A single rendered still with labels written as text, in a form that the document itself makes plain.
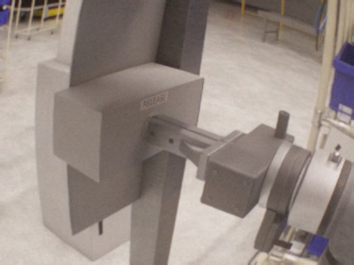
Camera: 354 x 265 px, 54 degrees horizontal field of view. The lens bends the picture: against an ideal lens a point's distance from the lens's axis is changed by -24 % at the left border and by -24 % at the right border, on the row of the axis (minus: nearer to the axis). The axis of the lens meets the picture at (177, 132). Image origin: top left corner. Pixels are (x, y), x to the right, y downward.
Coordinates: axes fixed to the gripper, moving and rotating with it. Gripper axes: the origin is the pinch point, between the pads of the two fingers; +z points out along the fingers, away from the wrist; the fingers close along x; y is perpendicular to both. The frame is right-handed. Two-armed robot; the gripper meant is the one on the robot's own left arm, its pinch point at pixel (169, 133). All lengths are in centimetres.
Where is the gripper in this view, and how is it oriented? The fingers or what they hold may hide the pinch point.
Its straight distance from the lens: 48.9
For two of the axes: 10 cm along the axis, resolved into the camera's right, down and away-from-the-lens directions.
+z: -8.3, -3.2, 4.6
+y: 1.3, -9.1, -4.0
